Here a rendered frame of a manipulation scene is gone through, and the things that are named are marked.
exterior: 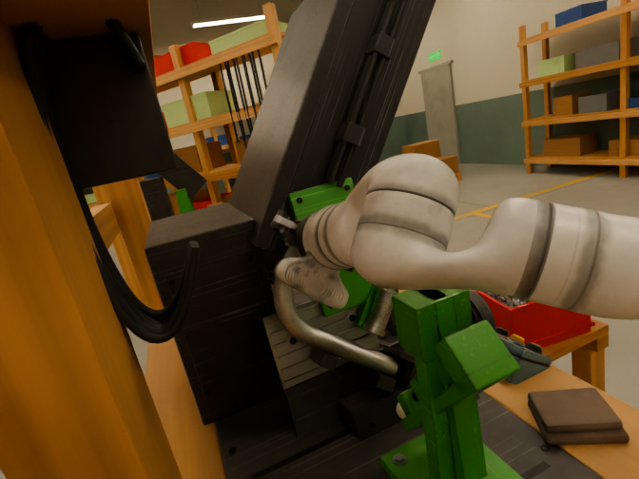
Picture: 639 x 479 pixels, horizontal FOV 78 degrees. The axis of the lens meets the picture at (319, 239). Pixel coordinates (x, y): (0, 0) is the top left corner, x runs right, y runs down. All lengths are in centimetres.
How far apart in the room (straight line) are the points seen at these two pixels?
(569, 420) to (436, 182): 45
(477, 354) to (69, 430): 36
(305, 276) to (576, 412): 42
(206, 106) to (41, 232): 351
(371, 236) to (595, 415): 47
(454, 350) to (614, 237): 18
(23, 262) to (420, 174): 29
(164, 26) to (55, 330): 964
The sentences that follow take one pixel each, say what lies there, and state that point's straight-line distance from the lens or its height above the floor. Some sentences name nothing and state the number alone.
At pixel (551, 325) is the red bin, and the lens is 102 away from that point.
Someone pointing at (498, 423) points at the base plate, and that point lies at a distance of 69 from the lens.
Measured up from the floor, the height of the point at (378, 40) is 147.
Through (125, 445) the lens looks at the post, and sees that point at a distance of 41.
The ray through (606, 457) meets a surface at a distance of 67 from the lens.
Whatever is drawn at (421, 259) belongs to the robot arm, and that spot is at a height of 127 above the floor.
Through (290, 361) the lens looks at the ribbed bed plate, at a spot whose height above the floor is 102.
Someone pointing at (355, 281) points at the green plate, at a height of 111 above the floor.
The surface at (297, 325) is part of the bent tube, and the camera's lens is 60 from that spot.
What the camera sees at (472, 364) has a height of 113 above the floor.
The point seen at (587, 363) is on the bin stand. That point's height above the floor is 71.
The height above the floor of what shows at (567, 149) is 36.
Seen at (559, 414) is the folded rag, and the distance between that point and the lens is 67.
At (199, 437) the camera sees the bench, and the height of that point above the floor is 88.
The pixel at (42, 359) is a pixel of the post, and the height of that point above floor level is 124.
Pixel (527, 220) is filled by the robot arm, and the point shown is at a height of 128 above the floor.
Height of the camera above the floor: 136
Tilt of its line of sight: 15 degrees down
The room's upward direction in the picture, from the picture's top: 12 degrees counter-clockwise
